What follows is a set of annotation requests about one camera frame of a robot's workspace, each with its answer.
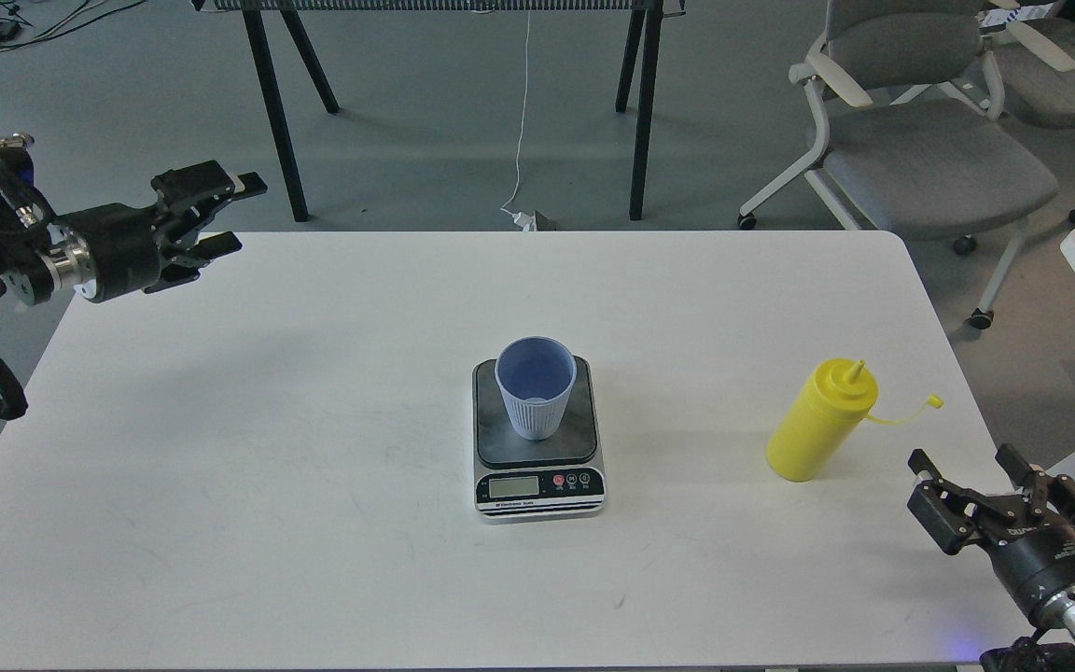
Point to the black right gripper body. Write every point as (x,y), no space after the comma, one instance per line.
(1035,565)

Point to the white power adapter on floor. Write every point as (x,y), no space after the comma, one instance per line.
(533,222)

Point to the digital kitchen scale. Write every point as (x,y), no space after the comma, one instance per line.
(515,479)

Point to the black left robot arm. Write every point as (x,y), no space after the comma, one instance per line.
(27,235)

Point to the blue ribbed plastic cup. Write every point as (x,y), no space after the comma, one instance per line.
(536,376)

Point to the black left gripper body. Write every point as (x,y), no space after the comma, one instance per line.
(109,251)

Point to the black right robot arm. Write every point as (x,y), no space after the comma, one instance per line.
(1052,650)

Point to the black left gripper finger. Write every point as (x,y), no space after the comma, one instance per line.
(181,266)
(197,191)

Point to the black-legged background table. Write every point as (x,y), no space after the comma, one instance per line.
(465,84)

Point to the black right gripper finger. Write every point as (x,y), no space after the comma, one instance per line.
(947,511)
(1045,499)

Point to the yellow squeeze bottle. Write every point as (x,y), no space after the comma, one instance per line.
(838,396)

